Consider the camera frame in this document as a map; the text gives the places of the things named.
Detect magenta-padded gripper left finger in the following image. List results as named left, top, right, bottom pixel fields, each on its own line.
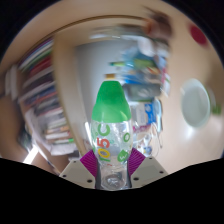
left=59, top=148, right=99, bottom=189

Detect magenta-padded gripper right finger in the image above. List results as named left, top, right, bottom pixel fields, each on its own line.
left=127, top=147, right=169, bottom=188

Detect clear bottle with green cap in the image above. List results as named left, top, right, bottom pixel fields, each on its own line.
left=90, top=79, right=134, bottom=191

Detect blue and white box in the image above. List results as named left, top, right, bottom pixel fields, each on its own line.
left=143, top=99, right=164, bottom=133

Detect grey shaker bottle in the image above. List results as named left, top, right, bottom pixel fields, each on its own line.
left=123, top=82, right=163, bottom=103

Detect wooden shelf unit with books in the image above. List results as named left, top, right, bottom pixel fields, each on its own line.
left=4, top=36, right=79, bottom=158

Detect white mug with green rim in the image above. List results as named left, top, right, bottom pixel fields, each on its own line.
left=180, top=78, right=222, bottom=129

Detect flat round red coaster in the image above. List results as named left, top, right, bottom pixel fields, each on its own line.
left=189, top=23, right=208, bottom=46

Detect brown cup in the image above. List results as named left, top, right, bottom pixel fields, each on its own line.
left=144, top=11, right=174, bottom=38

